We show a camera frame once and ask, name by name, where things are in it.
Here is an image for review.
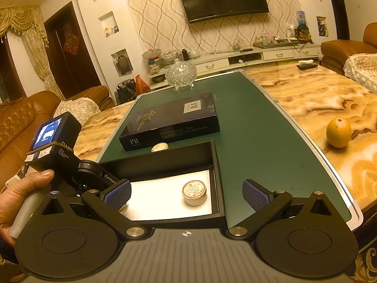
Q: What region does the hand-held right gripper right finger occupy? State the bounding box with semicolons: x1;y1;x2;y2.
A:
225;179;344;239

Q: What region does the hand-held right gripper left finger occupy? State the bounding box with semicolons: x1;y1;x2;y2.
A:
31;179;148;239

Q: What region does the round beige tin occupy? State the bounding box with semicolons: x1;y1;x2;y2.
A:
182;180;207;207

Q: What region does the black box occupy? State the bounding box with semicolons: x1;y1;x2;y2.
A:
98;139;226;230

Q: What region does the dark blue printed box lid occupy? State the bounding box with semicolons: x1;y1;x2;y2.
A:
119;92;221;152

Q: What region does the marble desktop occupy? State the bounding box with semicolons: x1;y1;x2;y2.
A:
72;64;377;213

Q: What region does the person's left hand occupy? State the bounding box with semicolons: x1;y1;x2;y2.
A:
0;169;55;247

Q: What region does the white paper liner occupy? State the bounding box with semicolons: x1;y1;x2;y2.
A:
118;167;221;221

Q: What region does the white lace sofa cover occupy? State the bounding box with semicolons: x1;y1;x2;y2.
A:
53;97;102;126

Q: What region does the brown leather sofa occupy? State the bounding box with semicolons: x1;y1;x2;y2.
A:
0;85;116;189

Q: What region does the green table mat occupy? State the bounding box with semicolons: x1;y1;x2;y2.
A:
96;70;364;232

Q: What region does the dark wooden door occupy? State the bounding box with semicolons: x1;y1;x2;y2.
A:
44;1;102;99

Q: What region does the black bag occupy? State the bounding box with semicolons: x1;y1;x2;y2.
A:
114;79;137;105

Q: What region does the gold curtain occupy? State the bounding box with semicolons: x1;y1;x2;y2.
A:
0;5;67;101

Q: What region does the red knot ornament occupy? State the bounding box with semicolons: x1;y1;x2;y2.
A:
63;33;79;55

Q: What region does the dark ceramic vase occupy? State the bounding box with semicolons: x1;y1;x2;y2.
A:
116;54;129;75

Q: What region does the red plastic bag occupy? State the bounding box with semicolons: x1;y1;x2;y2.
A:
135;75;151;97

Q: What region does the orange fruit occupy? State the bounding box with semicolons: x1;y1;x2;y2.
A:
326;117;352;148

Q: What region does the glass jar with snacks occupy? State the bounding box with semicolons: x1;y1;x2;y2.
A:
142;48;163;75

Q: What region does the crystal glass lidded bowl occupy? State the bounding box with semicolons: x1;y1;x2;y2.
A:
164;59;197;90

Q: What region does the wide glass jar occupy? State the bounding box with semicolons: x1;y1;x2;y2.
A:
162;51;181;66

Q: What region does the white TV cabinet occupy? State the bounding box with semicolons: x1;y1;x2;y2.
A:
147;43;321;90

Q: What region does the tea tray with teaware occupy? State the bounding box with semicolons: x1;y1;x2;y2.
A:
253;34;299;48

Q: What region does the brown leather armchair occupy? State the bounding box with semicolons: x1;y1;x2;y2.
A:
320;22;377;75

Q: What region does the lace armchair cover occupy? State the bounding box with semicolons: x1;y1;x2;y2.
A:
343;52;377;95

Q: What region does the dark yellow printed bag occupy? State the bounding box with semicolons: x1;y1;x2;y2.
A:
295;24;312;41

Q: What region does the blue printed packet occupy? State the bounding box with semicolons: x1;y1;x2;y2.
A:
317;17;328;37

